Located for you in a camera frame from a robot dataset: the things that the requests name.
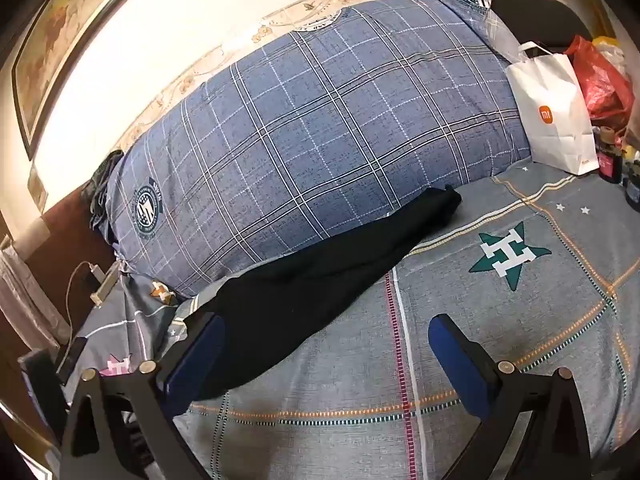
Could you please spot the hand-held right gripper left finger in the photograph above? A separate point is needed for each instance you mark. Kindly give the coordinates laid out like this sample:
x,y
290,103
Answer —
x,y
192,365

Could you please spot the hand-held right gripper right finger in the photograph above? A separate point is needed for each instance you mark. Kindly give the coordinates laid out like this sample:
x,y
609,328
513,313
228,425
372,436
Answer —
x,y
460,367

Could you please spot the black pants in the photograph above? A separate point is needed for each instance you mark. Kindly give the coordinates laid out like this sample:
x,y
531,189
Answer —
x,y
310,285

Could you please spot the grey printed bedsheet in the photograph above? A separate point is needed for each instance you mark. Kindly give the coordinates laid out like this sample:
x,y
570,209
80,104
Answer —
x,y
500,335

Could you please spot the white power strip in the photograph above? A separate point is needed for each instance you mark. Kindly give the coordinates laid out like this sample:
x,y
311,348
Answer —
x,y
104,287

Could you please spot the black phone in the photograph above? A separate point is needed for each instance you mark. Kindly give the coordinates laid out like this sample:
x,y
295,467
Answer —
x,y
71,360

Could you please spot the black box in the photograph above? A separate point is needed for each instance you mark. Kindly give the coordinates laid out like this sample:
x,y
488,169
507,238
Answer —
x,y
42,390

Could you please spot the pale hanging cloth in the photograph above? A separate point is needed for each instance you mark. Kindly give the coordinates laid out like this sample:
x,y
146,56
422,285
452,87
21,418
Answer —
x,y
25,300

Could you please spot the wooden headboard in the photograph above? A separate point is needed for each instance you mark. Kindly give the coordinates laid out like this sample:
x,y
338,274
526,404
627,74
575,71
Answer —
x,y
60,235

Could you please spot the dark grey cloth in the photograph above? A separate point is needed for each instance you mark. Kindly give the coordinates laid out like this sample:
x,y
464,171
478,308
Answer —
x,y
102,185

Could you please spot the dark bottle with pink label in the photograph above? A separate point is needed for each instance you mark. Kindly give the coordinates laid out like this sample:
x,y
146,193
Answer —
x,y
607,157

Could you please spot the blue plaid quilt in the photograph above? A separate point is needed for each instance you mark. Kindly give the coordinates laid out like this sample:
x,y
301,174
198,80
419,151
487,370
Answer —
x,y
325,135

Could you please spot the white paper bag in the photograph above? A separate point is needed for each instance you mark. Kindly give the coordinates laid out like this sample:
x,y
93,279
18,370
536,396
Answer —
x,y
550,110

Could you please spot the red plastic bag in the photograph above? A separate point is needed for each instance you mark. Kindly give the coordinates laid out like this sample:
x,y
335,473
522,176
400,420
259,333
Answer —
x,y
602,85

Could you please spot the pale yellow plastic bag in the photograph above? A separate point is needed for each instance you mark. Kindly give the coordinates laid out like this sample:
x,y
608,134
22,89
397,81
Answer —
x,y
612,52

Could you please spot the black cushion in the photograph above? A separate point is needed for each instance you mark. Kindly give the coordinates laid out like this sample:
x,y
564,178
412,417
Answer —
x,y
540,15

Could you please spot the framed wall picture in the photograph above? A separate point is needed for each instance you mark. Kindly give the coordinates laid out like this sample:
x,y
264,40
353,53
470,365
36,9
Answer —
x,y
50,45

